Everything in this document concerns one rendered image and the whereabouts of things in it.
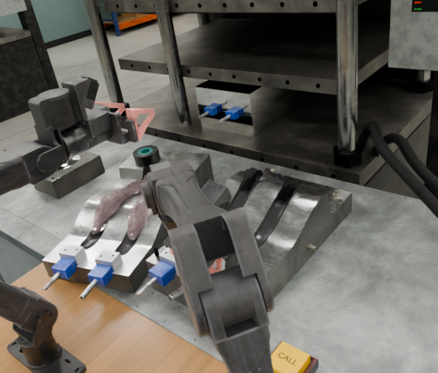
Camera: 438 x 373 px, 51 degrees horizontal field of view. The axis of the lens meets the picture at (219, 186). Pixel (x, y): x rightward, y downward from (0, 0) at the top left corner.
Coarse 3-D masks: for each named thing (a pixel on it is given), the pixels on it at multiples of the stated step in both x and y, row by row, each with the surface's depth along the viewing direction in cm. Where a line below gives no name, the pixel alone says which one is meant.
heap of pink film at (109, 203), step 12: (144, 180) 135; (108, 192) 129; (120, 192) 128; (132, 192) 131; (108, 204) 124; (120, 204) 125; (144, 204) 121; (96, 216) 123; (108, 216) 122; (132, 216) 119; (144, 216) 119; (96, 228) 122; (132, 228) 118; (132, 240) 117
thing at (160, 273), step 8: (168, 248) 102; (160, 256) 101; (168, 256) 100; (160, 264) 100; (168, 264) 99; (152, 272) 98; (160, 272) 98; (168, 272) 97; (152, 280) 97; (160, 280) 97; (168, 280) 98; (144, 288) 96
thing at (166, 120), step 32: (160, 96) 233; (192, 96) 226; (320, 96) 202; (384, 96) 192; (416, 96) 187; (160, 128) 197; (192, 128) 192; (288, 128) 179; (320, 128) 174; (384, 128) 167; (256, 160) 168; (288, 160) 158; (320, 160) 153; (384, 160) 157
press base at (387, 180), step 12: (420, 132) 182; (420, 144) 185; (420, 156) 189; (384, 168) 159; (408, 168) 180; (372, 180) 152; (384, 180) 161; (396, 180) 172; (420, 180) 198; (396, 192) 175; (408, 192) 188
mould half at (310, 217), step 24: (264, 192) 114; (312, 192) 110; (264, 216) 110; (288, 216) 107; (312, 216) 106; (336, 216) 117; (288, 240) 103; (312, 240) 109; (264, 264) 98; (288, 264) 102; (168, 288) 104
